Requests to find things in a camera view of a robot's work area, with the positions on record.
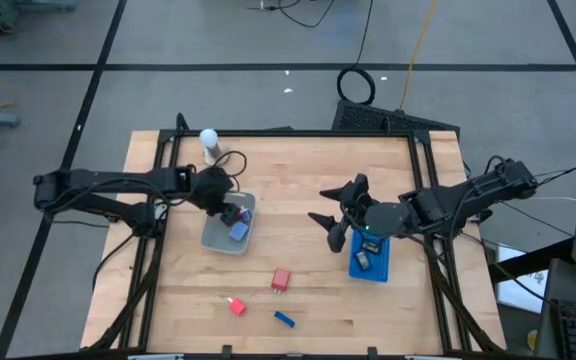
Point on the pink red plug charger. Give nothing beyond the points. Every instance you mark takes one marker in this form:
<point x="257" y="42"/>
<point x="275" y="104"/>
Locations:
<point x="238" y="306"/>

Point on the white plastic bin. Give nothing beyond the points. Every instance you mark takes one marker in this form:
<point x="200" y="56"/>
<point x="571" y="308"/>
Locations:
<point x="215" y="240"/>

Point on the red square charger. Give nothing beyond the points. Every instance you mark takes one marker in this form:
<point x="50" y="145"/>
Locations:
<point x="281" y="279"/>

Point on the black perforated panel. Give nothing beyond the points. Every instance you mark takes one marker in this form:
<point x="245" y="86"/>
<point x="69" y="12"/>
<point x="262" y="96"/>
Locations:
<point x="368" y="117"/>

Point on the white paper sheet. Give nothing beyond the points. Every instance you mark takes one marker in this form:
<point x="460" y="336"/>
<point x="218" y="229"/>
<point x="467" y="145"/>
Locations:
<point x="518" y="295"/>

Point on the small dark device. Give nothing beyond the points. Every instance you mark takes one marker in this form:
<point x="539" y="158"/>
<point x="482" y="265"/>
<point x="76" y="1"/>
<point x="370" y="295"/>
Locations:
<point x="371" y="246"/>

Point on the white strip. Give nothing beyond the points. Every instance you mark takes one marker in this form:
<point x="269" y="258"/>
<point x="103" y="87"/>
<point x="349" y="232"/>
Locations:
<point x="433" y="357"/>
<point x="155" y="357"/>

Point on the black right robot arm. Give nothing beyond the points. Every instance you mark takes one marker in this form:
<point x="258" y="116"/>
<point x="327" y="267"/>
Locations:
<point x="468" y="192"/>

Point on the white bulb on metal stand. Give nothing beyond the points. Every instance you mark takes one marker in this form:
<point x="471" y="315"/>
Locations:
<point x="209" y="137"/>

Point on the blue digital clock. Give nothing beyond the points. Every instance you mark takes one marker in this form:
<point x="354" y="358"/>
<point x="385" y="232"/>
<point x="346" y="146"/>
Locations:
<point x="284" y="319"/>

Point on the blue square block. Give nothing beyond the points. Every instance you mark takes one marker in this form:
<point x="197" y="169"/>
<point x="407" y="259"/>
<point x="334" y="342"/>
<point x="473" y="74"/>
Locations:
<point x="238" y="231"/>

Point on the small yellow object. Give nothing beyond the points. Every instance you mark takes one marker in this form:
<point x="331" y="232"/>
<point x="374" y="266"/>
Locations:
<point x="533" y="340"/>

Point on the blue plastic basket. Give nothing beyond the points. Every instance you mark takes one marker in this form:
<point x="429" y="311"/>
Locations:
<point x="380" y="272"/>

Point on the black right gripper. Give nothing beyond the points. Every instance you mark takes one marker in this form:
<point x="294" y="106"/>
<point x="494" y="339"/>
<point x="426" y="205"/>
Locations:
<point x="383" y="217"/>

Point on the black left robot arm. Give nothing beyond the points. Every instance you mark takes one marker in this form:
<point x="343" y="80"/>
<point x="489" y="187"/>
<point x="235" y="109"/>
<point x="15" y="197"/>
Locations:
<point x="118" y="177"/>

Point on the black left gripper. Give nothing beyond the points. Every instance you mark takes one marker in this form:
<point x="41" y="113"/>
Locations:
<point x="213" y="190"/>

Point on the black desk beam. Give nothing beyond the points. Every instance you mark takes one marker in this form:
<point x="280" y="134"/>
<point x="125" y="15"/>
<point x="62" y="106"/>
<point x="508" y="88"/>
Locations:
<point x="528" y="262"/>

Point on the green white USB charger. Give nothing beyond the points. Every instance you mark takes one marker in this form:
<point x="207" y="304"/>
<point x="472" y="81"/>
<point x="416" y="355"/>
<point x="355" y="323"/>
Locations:
<point x="363" y="260"/>

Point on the black aluminium table frame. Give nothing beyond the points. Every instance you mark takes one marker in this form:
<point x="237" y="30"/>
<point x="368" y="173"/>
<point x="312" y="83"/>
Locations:
<point x="293" y="133"/>

